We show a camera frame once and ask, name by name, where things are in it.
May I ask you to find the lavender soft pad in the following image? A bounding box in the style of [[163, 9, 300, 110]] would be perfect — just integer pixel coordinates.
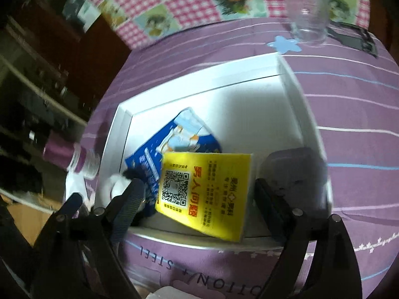
[[259, 147, 330, 218]]

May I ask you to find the yellow tissue packet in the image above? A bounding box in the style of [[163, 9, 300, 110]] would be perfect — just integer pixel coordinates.
[[156, 152, 253, 242]]

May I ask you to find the blue eye mask packet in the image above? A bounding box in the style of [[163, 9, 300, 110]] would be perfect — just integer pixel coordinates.
[[124, 107, 222, 217]]

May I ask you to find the white face cloth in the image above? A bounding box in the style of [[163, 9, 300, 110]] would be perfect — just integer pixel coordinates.
[[64, 171, 89, 205]]

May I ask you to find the purple pump bottle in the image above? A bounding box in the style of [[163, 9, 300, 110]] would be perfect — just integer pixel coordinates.
[[43, 132, 100, 180]]

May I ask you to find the white cardboard box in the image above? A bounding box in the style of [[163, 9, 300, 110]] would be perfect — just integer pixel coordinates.
[[93, 53, 334, 251]]

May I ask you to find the purple striped tablecloth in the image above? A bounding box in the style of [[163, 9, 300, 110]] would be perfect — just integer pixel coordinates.
[[81, 18, 398, 298]]

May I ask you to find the clear glass cup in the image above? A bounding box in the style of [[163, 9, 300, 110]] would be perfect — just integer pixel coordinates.
[[284, 0, 329, 45]]

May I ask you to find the black strap clip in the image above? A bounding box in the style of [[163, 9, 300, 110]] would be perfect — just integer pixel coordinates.
[[327, 21, 378, 58]]

